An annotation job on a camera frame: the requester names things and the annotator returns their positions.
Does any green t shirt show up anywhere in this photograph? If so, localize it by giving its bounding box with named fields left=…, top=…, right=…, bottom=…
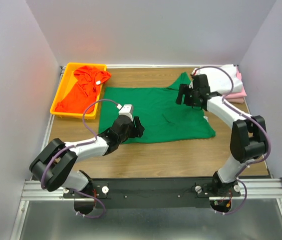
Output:
left=104, top=72, right=216, bottom=144

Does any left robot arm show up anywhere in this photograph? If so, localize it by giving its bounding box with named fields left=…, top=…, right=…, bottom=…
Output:
left=29, top=115, right=145, bottom=198

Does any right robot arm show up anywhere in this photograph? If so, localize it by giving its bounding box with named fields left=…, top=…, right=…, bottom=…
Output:
left=176, top=74, right=270, bottom=196

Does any white folded t shirt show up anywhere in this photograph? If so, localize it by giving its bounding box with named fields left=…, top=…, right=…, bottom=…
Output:
left=196, top=64, right=243, bottom=94

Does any pink folded t shirt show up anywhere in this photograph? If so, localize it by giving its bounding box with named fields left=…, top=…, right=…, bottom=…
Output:
left=226, top=67, right=247, bottom=104

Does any orange t shirt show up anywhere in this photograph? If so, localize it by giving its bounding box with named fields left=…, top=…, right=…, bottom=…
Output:
left=54, top=65, right=112, bottom=115

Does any yellow plastic bin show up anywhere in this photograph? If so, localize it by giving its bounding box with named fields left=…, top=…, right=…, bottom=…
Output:
left=49, top=62, right=108, bottom=120

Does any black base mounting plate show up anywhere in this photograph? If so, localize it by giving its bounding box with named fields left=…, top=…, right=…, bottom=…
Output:
left=55, top=177, right=241, bottom=213

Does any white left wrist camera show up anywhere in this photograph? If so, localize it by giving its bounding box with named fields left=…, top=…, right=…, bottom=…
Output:
left=118, top=104, right=133, bottom=121

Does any aluminium frame rail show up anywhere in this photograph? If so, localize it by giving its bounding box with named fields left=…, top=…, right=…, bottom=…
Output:
left=20, top=66, right=68, bottom=201

